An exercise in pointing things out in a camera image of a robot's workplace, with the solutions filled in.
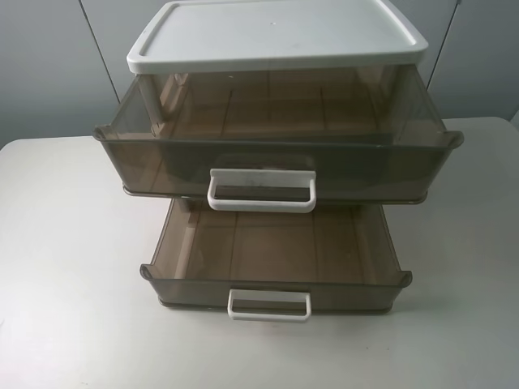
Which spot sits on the white plastic drawer cabinet frame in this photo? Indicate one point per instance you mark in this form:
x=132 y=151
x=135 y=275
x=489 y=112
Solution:
x=230 y=36

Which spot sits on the lower smoky transparent drawer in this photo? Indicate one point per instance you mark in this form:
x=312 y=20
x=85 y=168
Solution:
x=286 y=267

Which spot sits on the smoky transparent drawer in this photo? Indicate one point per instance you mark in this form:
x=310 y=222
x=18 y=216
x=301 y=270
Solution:
x=286 y=267
x=370 y=134

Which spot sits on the upper smoky transparent drawer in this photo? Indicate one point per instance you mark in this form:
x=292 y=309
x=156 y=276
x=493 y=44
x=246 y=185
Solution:
x=370 y=134

